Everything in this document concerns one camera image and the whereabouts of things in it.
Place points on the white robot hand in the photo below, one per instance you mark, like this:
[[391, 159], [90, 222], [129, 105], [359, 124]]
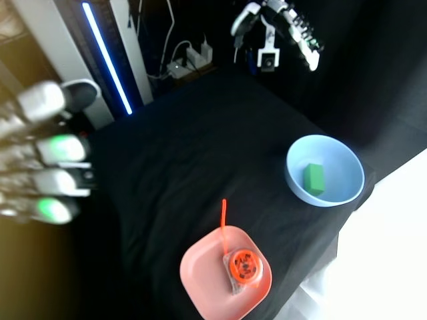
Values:
[[43, 100], [300, 30]]

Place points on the green block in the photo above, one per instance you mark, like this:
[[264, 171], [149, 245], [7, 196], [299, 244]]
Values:
[[313, 180]]

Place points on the orange toy with stick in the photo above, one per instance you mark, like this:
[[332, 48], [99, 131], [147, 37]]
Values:
[[245, 263]]

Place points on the light blue bowl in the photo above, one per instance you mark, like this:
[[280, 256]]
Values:
[[337, 156]]

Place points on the pink square plate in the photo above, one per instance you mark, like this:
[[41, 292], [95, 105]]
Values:
[[207, 276]]

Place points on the blue light strip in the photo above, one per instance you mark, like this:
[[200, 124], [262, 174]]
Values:
[[106, 60]]

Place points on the white charger plug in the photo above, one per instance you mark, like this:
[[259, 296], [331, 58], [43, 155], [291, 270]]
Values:
[[205, 46]]

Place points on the white robot column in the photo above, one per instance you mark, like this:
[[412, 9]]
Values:
[[133, 50]]

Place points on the white power strip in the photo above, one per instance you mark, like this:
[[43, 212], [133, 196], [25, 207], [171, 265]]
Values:
[[187, 63]]

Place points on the black table cloth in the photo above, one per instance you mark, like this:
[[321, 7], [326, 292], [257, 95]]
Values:
[[200, 140]]

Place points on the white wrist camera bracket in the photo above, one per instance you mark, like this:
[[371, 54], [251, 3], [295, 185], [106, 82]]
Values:
[[268, 58]]

